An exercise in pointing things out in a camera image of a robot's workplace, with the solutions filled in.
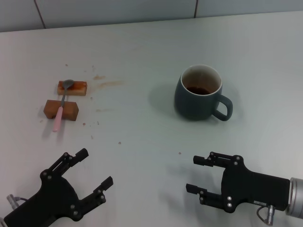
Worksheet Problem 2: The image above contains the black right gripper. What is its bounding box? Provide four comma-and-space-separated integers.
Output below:
186, 152, 291, 213

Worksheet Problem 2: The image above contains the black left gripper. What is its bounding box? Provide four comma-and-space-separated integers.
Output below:
3, 148, 114, 227

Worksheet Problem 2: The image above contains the pink handled metal spoon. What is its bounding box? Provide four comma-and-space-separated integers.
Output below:
52, 79, 74, 132

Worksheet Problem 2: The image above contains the grey ceramic cup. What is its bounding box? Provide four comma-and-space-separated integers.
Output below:
174, 64, 234, 122

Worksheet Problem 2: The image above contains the brown notched wooden block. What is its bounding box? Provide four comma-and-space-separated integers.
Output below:
43, 99, 79, 122

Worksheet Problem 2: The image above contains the light stained wooden block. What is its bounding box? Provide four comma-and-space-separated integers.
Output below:
57, 80, 88, 96

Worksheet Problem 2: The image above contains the dark brown coffee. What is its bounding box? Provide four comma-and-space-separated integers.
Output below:
186, 86, 214, 96

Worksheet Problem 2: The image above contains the right gripper cable with connector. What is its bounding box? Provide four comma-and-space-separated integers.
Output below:
257, 204, 276, 224

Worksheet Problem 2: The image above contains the gripper cable with connector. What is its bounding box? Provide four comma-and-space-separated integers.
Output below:
257, 204, 276, 224
6, 193, 28, 210

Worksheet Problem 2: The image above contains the left gripper cable with connector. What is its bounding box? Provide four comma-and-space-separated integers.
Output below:
6, 193, 28, 210

